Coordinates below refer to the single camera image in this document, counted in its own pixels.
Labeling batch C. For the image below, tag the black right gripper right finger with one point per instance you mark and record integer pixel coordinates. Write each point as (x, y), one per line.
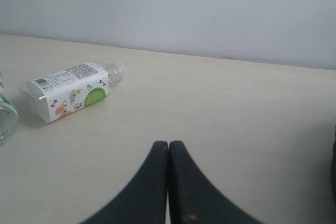
(193, 198)

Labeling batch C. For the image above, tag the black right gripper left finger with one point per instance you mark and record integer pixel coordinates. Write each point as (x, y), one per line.
(143, 199)

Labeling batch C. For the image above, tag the white cartoon label bottle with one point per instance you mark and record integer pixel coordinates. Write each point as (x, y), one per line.
(56, 95)

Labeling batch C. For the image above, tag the green lime label bottle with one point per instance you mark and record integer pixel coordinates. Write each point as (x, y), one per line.
(9, 115)

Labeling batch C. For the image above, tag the black jacket sleeve forearm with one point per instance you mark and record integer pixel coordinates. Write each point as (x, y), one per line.
(332, 170)

